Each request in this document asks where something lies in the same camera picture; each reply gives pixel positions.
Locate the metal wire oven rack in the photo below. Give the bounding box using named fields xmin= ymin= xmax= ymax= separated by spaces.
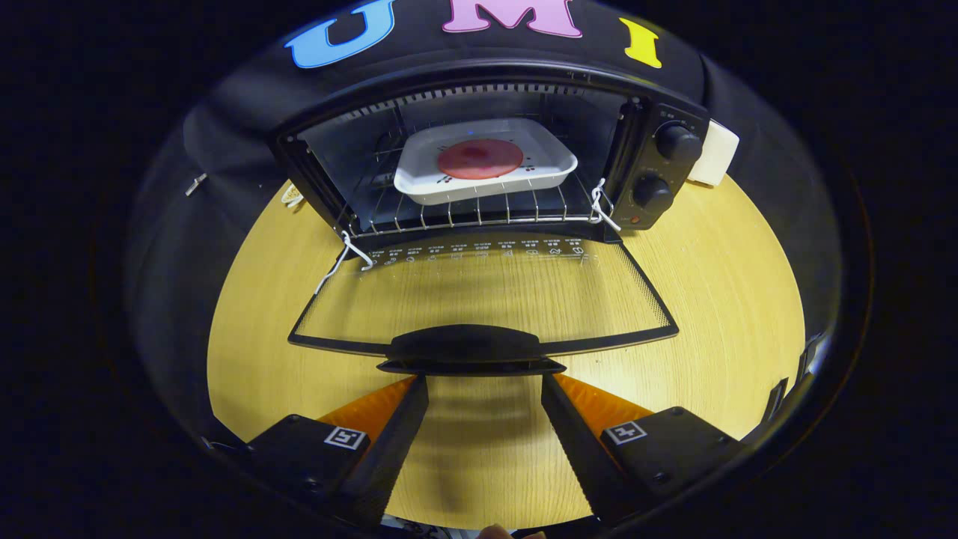
xmin=348 ymin=124 xmax=603 ymax=239

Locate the black toaster oven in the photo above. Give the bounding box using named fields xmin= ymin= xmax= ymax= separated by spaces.
xmin=268 ymin=58 xmax=710 ymax=377

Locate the white countertop appliance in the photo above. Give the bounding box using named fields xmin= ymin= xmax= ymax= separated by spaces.
xmin=687 ymin=120 xmax=740 ymax=188

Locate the white string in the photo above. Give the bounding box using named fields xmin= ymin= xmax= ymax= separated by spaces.
xmin=314 ymin=232 xmax=375 ymax=294
xmin=590 ymin=178 xmax=622 ymax=231

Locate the white square plate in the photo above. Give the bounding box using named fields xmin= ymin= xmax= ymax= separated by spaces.
xmin=394 ymin=118 xmax=579 ymax=207

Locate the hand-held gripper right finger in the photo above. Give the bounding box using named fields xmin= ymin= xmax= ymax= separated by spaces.
xmin=540 ymin=372 xmax=749 ymax=525

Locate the pink ham slice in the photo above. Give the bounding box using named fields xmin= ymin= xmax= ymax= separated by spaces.
xmin=437 ymin=138 xmax=525 ymax=180

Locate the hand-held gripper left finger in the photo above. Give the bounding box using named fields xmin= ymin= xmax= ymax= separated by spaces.
xmin=243 ymin=374 xmax=430 ymax=529

